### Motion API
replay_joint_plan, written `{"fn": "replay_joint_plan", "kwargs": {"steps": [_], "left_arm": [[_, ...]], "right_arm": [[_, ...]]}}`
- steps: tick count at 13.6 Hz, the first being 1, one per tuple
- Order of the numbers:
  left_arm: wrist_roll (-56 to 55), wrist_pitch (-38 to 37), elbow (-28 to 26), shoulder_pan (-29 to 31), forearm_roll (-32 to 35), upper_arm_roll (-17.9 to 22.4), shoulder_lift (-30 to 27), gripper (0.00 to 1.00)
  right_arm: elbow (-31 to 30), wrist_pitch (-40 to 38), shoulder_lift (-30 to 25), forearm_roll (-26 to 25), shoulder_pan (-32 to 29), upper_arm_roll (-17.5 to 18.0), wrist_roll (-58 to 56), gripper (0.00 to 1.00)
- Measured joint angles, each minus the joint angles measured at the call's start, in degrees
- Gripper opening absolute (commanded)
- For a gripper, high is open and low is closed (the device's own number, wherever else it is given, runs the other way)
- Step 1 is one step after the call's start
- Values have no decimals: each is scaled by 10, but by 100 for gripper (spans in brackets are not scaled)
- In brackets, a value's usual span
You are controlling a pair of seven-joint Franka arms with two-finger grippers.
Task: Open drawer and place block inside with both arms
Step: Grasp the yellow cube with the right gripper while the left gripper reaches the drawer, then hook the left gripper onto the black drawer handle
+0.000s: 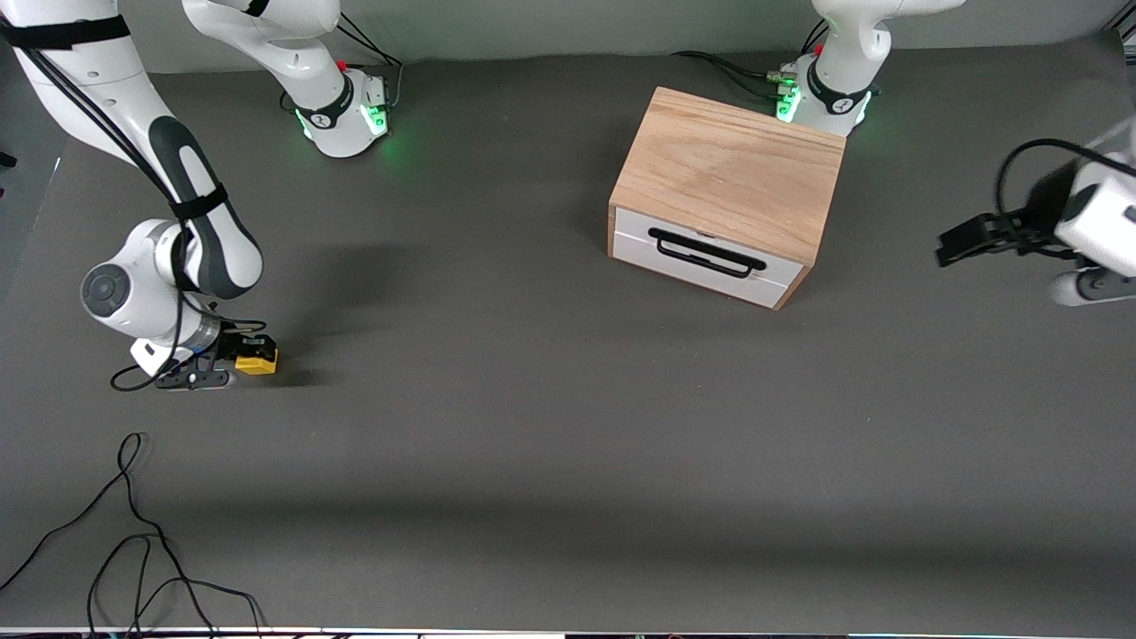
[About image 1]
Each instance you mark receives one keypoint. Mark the dark grey table cover sheet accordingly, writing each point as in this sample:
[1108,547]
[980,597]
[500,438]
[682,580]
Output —
[532,444]

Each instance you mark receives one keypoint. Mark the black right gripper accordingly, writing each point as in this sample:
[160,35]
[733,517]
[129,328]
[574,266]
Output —
[227,344]

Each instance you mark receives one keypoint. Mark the wooden drawer cabinet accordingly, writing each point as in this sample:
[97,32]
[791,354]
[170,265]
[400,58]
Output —
[728,160]

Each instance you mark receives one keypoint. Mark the yellow cube block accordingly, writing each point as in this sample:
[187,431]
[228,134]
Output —
[259,366]

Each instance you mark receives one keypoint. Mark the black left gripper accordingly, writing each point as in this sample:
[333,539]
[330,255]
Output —
[1045,213]

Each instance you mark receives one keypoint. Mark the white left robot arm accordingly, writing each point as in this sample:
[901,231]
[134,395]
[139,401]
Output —
[843,53]

